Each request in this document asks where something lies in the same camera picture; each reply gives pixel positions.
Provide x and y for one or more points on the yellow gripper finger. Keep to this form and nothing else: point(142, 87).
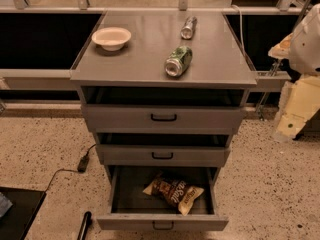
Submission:
point(282, 49)
point(299, 102)

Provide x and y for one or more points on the brown chip bag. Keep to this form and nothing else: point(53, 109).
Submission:
point(178, 193)

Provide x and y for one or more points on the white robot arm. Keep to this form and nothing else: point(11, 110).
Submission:
point(299, 101)

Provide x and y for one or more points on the grey drawer cabinet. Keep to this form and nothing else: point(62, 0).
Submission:
point(217, 62)

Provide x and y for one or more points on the top grey drawer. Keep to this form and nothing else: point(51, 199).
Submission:
point(161, 110)

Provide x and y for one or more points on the grey drawer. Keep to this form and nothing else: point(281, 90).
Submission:
point(129, 208)
point(161, 110)
point(142, 149)

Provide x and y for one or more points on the bottom grey drawer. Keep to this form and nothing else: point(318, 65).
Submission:
point(129, 208)

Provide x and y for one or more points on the middle grey drawer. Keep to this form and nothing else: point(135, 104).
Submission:
point(142, 149)

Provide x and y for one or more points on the metal tripod pole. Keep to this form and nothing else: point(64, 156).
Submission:
point(270, 84)

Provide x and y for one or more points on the silver soda can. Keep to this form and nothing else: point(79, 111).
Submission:
point(188, 28)

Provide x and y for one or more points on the green soda can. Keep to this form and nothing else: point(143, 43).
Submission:
point(178, 61)

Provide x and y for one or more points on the white bowl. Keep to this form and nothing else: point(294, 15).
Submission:
point(111, 38)

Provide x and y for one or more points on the black tray at lower left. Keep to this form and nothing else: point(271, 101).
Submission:
point(15, 224)

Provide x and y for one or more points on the black power adapter with cable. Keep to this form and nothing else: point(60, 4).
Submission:
point(81, 167)

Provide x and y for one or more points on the black handle on floor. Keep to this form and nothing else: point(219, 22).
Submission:
point(86, 222)

